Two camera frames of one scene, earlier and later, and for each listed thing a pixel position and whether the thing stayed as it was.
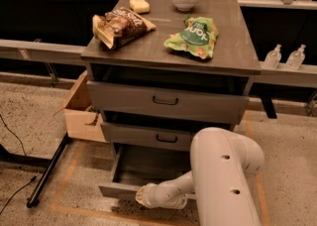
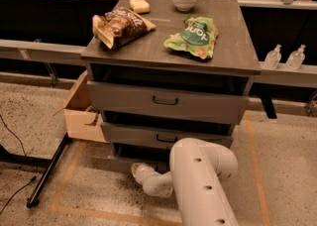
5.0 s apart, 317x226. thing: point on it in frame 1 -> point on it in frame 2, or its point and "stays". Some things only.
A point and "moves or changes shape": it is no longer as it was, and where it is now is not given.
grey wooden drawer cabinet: [164, 68] stays
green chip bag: [196, 37] stays
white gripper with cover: [153, 193] -> [143, 171]
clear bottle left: [272, 57] stays
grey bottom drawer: [139, 165] moves or changes shape
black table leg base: [35, 196] stays
